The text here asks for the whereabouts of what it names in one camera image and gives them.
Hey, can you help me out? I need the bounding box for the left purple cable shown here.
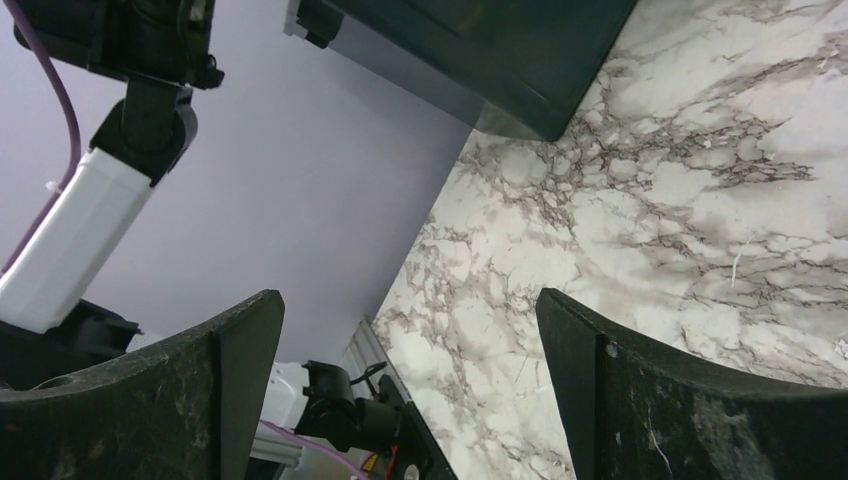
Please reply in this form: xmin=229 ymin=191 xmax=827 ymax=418
xmin=0 ymin=0 xmax=84 ymax=276

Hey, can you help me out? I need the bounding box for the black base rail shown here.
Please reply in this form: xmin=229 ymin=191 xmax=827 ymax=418
xmin=294 ymin=361 xmax=457 ymax=480

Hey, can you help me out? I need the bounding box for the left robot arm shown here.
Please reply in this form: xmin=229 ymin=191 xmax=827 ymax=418
xmin=1 ymin=0 xmax=224 ymax=390

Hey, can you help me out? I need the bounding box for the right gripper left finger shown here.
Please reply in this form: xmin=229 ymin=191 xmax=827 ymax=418
xmin=1 ymin=290 xmax=285 ymax=479

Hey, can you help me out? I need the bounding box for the aluminium frame rail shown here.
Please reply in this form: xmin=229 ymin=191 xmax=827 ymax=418
xmin=250 ymin=318 xmax=406 ymax=466

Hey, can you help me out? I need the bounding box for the dark green plastic bin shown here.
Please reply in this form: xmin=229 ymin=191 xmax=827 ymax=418
xmin=284 ymin=0 xmax=635 ymax=142

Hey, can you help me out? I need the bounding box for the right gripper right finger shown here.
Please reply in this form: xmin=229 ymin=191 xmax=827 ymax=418
xmin=535 ymin=288 xmax=847 ymax=479

